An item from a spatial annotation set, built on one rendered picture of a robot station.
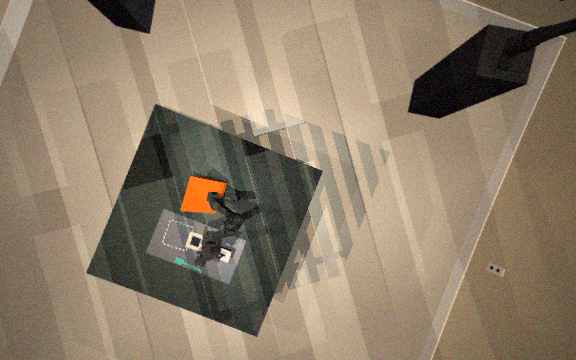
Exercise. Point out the cream square tile with dark blue centre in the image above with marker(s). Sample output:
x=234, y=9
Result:
x=193, y=241

